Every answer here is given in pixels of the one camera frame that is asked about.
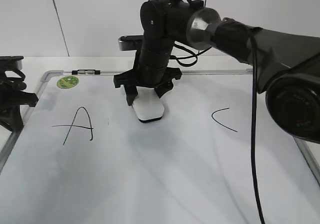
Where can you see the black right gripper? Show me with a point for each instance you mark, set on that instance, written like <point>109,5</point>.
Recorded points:
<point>130,81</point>

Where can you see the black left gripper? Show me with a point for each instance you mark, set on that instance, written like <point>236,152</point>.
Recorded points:
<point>12,97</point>

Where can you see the white whiteboard eraser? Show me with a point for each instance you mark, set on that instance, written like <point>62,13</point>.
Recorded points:
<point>147,105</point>

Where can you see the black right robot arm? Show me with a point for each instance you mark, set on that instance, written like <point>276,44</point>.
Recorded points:
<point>286,67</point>

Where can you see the black silver board hanger clip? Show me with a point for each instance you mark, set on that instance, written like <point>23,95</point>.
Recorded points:
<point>85,72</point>

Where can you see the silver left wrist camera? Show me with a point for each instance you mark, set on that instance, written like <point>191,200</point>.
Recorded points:
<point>9,63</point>

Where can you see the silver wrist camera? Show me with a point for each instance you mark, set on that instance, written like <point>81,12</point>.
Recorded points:
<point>9,63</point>
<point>130,42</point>

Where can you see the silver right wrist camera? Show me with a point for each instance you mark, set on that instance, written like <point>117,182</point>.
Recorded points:
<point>130,42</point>

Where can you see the white board with aluminium frame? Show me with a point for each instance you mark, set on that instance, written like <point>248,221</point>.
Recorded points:
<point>83,157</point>

